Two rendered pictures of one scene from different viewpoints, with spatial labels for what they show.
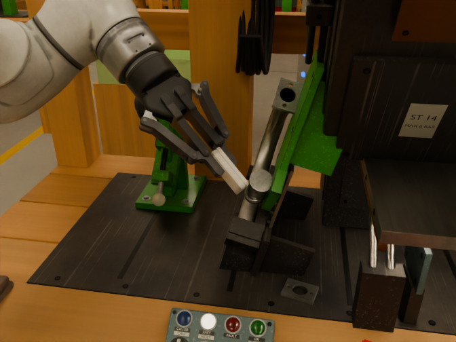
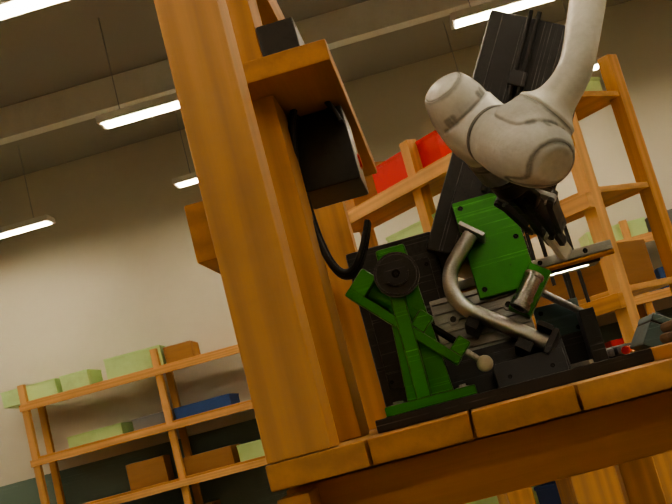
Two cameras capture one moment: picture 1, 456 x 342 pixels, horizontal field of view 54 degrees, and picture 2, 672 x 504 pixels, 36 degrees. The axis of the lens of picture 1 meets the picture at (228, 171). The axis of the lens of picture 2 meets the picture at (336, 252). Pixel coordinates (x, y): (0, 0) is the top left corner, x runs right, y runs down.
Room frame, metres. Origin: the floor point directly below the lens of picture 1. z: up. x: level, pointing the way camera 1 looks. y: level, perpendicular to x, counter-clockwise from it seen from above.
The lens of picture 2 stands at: (1.12, 1.83, 0.90)
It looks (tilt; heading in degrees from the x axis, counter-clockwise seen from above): 10 degrees up; 266
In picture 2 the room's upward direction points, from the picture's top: 15 degrees counter-clockwise
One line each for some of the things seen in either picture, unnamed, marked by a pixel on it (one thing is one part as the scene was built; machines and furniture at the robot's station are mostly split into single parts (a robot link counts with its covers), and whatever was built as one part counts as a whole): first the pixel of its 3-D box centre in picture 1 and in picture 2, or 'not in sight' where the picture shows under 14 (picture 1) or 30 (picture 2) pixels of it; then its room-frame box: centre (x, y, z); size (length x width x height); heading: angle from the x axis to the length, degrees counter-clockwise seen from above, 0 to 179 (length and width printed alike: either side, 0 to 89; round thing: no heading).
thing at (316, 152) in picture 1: (317, 121); (493, 245); (0.67, -0.14, 1.17); 0.13 x 0.12 x 0.20; 81
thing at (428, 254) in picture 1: (412, 271); (563, 335); (0.54, -0.29, 0.97); 0.10 x 0.02 x 0.14; 171
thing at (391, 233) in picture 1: (416, 170); (516, 276); (0.60, -0.29, 1.11); 0.39 x 0.16 x 0.03; 171
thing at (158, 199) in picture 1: (159, 190); (474, 356); (0.82, 0.14, 0.96); 0.06 x 0.03 x 0.06; 171
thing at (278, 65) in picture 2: not in sight; (300, 135); (0.97, -0.27, 1.52); 0.90 x 0.25 x 0.04; 81
